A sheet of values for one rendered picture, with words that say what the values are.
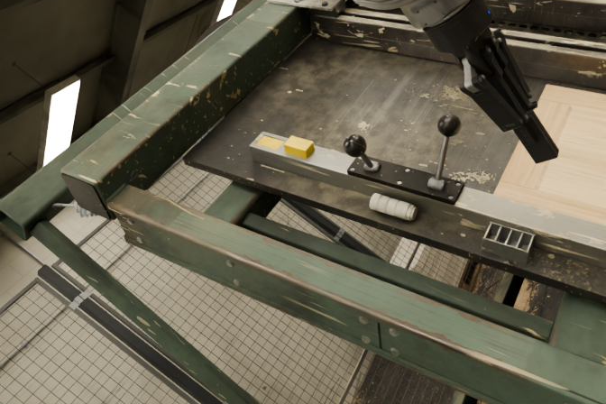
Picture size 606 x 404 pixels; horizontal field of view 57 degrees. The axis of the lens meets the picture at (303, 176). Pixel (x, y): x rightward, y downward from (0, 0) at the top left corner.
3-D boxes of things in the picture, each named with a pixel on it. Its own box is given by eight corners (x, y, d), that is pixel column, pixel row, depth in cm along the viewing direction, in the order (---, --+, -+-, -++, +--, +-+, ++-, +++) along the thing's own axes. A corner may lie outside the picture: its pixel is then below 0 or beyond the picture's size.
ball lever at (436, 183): (442, 197, 92) (460, 117, 88) (420, 190, 94) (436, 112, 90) (449, 191, 96) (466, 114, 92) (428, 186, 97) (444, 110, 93)
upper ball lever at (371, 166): (380, 181, 100) (357, 154, 88) (361, 176, 102) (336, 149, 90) (387, 162, 101) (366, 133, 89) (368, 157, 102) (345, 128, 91)
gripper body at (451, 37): (433, 7, 71) (472, 64, 74) (412, 40, 66) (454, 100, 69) (485, -23, 66) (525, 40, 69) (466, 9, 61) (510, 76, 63)
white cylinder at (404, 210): (369, 212, 99) (411, 225, 95) (368, 200, 97) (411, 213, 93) (376, 201, 101) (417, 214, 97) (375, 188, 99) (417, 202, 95)
